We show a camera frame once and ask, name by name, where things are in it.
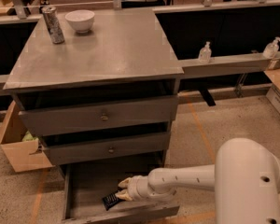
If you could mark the brown cardboard box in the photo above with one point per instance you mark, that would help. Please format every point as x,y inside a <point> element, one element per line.
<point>23,153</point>

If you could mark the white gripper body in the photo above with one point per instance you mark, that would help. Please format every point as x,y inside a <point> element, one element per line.
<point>137,188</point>

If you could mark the silver patterned can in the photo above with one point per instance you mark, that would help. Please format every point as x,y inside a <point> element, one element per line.
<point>53,25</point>

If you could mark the dark blue rxbar wrapper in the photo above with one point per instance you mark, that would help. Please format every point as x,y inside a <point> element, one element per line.
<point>110,200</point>

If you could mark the grey metal railing beam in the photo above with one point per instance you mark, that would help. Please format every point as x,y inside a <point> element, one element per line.
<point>80,70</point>

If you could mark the grey wooden drawer cabinet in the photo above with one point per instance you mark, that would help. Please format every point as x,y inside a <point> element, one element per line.
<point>124,32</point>

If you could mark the grey middle drawer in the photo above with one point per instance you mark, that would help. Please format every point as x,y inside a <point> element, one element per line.
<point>109,148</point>

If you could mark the grey open bottom drawer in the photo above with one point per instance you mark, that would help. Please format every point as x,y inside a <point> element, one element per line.
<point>87,183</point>

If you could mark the clear sanitizer bottle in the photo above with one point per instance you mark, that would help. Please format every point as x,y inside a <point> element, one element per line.
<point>205,53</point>

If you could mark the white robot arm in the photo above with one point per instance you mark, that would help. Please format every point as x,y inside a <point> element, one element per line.
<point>245,179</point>

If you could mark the grey top drawer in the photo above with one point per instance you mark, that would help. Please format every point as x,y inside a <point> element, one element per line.
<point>82,118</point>

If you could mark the white ceramic bowl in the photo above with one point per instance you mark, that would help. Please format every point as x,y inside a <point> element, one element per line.
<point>80,20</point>

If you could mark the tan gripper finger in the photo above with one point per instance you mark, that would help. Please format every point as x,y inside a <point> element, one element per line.
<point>124,183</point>
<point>123,195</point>

